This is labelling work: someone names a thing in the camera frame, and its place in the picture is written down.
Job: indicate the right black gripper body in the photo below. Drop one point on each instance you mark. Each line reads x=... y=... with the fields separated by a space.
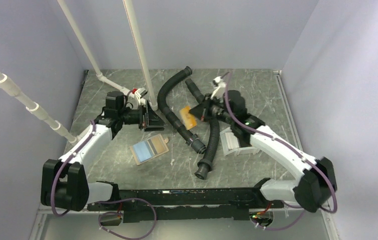
x=213 y=109

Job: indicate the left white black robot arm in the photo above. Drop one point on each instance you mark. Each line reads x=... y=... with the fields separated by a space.
x=64 y=180

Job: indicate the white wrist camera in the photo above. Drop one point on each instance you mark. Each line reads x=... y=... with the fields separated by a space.
x=138 y=94
x=219 y=85

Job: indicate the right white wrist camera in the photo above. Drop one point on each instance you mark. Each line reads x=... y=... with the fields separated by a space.
x=219 y=85

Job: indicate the white PVC pipe frame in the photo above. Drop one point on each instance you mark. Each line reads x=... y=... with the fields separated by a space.
x=43 y=51

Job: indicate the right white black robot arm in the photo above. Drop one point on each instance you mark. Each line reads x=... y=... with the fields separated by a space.
x=314 y=180

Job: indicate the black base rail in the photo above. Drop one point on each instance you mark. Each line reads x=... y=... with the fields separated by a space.
x=187 y=204

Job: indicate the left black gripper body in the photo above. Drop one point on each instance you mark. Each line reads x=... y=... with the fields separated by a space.
x=135 y=117

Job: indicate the stack of cards in tray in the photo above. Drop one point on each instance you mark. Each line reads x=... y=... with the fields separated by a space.
x=232 y=141

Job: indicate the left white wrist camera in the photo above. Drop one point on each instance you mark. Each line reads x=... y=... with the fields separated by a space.
x=138 y=94

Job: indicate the tan leather card holder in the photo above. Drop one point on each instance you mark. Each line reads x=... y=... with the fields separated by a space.
x=149 y=149

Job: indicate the gold VIP card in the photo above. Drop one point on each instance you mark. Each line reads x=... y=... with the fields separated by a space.
x=188 y=119

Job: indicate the clear plastic card tray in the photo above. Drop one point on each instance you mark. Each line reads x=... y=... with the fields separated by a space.
x=243 y=150

